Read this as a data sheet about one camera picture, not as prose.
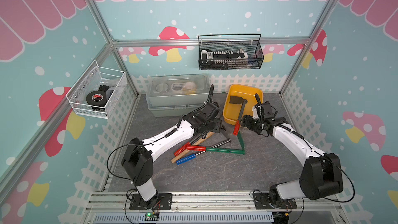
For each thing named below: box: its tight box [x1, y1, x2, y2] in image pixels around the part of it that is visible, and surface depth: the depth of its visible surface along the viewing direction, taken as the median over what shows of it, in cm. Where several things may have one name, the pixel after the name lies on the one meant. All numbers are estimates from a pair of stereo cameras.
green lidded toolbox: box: [145, 74, 211, 118], surface depth 101 cm
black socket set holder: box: [200, 48, 249, 66], surface depth 91 cm
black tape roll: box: [86, 90, 108, 108], surface depth 71 cm
